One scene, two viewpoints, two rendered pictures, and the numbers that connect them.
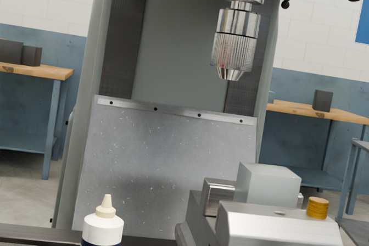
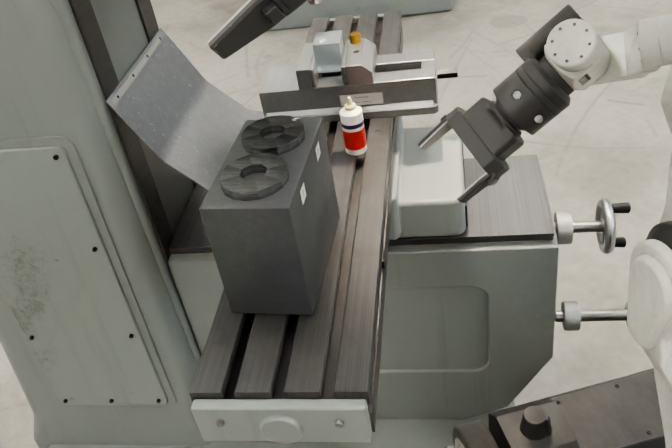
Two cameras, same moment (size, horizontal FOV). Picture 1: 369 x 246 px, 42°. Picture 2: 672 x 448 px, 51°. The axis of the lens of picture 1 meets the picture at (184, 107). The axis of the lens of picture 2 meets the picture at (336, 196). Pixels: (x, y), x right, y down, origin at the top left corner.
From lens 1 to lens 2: 1.20 m
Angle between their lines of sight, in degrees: 69
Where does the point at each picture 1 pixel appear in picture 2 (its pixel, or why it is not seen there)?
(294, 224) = (366, 50)
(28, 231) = not seen: hidden behind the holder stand
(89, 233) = (359, 118)
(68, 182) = (117, 193)
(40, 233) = not seen: hidden behind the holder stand
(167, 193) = (194, 124)
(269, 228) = (368, 58)
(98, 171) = (164, 150)
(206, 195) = (311, 76)
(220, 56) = not seen: outside the picture
